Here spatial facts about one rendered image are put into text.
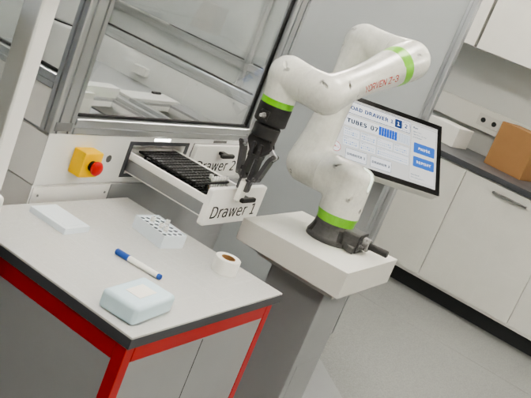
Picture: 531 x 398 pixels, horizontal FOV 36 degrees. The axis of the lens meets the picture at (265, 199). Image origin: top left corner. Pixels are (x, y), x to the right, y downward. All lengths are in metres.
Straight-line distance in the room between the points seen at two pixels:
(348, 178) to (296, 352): 0.55
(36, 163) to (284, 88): 0.67
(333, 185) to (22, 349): 1.04
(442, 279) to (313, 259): 2.95
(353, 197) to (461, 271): 2.79
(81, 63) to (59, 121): 0.16
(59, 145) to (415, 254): 3.43
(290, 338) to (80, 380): 0.90
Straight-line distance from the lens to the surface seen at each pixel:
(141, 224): 2.18
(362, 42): 2.51
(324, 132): 2.50
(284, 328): 2.52
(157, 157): 2.41
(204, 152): 2.65
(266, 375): 2.58
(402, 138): 3.23
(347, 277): 2.27
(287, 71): 2.16
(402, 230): 5.26
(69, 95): 2.11
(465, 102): 5.81
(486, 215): 5.08
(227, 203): 2.29
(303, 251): 2.31
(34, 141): 2.16
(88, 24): 2.07
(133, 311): 1.68
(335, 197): 2.43
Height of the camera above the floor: 1.52
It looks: 15 degrees down
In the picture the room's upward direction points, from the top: 22 degrees clockwise
